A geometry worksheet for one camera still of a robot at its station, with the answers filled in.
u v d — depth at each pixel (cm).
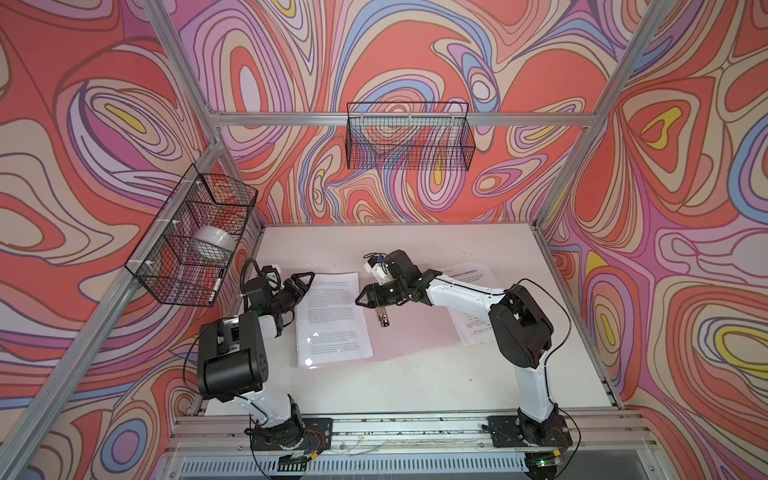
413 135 97
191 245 69
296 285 84
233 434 75
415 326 93
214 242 73
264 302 73
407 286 71
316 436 72
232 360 47
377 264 82
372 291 78
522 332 52
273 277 82
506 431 72
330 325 89
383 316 93
